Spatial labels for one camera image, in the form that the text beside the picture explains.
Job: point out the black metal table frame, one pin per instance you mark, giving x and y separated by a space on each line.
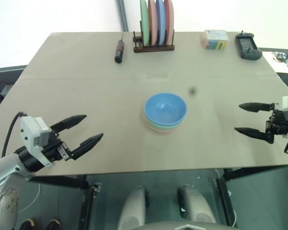
86 203

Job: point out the dark wooden plate rack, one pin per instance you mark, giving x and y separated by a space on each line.
153 48

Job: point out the blue plate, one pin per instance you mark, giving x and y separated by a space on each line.
160 21

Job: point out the silver right robot leg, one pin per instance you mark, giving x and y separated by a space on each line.
196 203

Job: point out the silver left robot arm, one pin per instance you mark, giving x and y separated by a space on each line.
2 167

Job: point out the green plastic bowl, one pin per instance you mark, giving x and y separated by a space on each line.
156 125

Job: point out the grey metal pole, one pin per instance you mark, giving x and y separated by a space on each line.
123 14

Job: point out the small grey box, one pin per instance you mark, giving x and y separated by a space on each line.
6 89

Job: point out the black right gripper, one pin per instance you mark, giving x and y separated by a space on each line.
278 123

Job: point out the black remote controller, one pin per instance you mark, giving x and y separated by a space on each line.
247 46

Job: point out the black screwdriver with red band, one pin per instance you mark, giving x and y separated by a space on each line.
119 50

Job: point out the silver left robot leg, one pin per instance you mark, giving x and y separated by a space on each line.
134 206

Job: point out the red plate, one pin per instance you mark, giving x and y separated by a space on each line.
169 19

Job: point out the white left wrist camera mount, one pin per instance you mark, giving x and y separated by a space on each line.
30 134

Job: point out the grey robot torso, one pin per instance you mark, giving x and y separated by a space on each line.
182 226

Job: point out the pink plastic bowl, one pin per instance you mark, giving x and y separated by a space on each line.
163 133

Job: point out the dark shoe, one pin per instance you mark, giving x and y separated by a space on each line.
30 225
54 225

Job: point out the silver robot leg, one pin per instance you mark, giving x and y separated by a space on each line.
134 206
196 203

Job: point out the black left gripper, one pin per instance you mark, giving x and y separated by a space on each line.
56 149

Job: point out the white paper sheet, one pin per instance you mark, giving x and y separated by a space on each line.
278 67

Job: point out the green plate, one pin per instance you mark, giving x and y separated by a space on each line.
144 21

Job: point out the blue plastic bowl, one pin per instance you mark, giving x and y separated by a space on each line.
165 107

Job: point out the white box with colourful print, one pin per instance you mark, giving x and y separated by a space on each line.
214 39

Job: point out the pink plate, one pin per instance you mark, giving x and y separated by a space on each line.
153 21

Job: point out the metal key bunch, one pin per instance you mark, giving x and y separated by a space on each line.
281 57

